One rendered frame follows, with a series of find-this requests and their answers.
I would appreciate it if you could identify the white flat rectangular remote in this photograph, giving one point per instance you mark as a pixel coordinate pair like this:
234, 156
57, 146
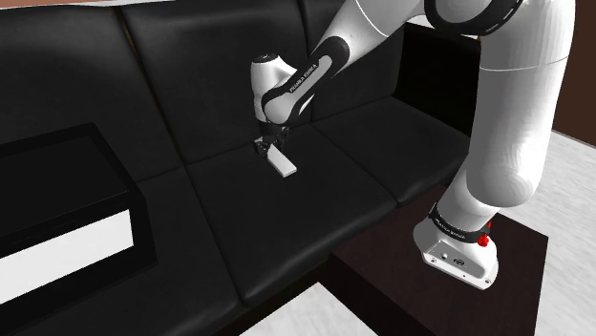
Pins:
283, 163

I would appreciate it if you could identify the black leather sofa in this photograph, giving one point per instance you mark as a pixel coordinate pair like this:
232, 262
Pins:
288, 223

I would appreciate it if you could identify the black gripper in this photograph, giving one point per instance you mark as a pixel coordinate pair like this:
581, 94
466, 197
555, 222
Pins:
271, 129

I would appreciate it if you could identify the dark brown robot stand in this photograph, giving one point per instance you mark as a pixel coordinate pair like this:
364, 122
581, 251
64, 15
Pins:
419, 279

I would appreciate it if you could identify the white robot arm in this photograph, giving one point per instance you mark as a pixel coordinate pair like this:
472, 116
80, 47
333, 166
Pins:
512, 116

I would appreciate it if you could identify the black open box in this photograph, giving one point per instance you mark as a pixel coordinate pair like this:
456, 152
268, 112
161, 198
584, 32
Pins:
70, 195

